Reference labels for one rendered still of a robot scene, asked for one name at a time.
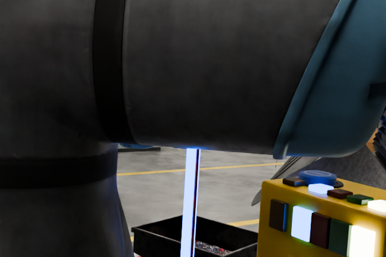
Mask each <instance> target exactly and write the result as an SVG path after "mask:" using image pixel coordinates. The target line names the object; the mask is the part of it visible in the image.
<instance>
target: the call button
mask: <svg viewBox="0 0 386 257"><path fill-rule="evenodd" d="M298 178H299V179H302V180H305V181H306V183H308V184H324V185H336V183H337V177H336V174H333V173H329V172H323V171H320V170H304V171H300V173H299V177H298Z"/></svg>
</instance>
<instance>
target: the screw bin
mask: <svg viewBox="0 0 386 257"><path fill-rule="evenodd" d="M182 225H183V215H178V216H174V217H170V218H167V219H163V220H159V221H154V222H151V223H147V224H143V225H138V226H135V227H131V232H134V241H133V251H134V253H136V254H137V255H139V256H142V257H180V255H181V244H182V243H181V242H179V241H178V240H181V239H182ZM195 240H198V241H200V242H204V243H207V244H211V245H213V246H218V247H220V248H223V249H226V250H229V251H232V252H230V253H227V254H224V255H220V254H216V253H214V252H210V251H207V250H204V249H201V248H198V247H195V248H194V257H257V242H258V232H255V231H251V230H248V229H244V228H240V227H236V226H233V225H230V224H226V223H222V222H219V221H215V220H211V219H207V218H205V217H200V216H196V229H195Z"/></svg>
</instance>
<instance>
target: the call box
mask: <svg viewBox="0 0 386 257"><path fill-rule="evenodd" d="M309 185H312V184H308V183H306V186H297V187H293V186H289V185H285V184H283V178H281V179H274V180H265V181H263V183H262V185H261V201H260V217H259V226H258V242H257V257H345V256H342V255H339V254H336V253H335V252H332V251H329V249H324V248H322V247H319V246H316V245H314V244H311V243H310V242H306V241H304V240H302V239H298V238H296V237H294V236H292V235H291V233H292V218H293V209H294V207H296V206H298V207H301V208H304V209H308V210H310V211H313V212H316V213H320V214H322V215H326V216H329V217H331V218H332V219H338V220H341V221H344V222H347V223H350V224H352V225H353V226H355V225H356V226H359V227H362V228H365V229H368V230H371V231H374V232H375V233H376V234H375V247H374V254H373V257H386V212H382V211H378V210H375V209H372V208H369V207H368V205H358V204H354V203H351V202H348V201H347V200H346V199H341V200H340V199H338V198H334V197H330V196H328V195H327V193H323V194H320V193H317V192H313V191H310V190H309V189H308V186H309ZM328 186H332V187H333V188H334V189H343V190H347V191H350V192H353V194H361V195H364V196H369V197H373V198H374V201H375V200H383V201H386V190H383V189H379V188H374V187H371V186H367V185H363V184H359V183H356V182H351V181H347V180H343V179H340V178H337V183H336V185H328ZM273 198H275V199H277V200H280V201H284V202H286V203H288V204H289V205H288V220H287V231H286V232H281V231H278V230H276V229H273V228H271V227H269V214H270V205H271V199H273Z"/></svg>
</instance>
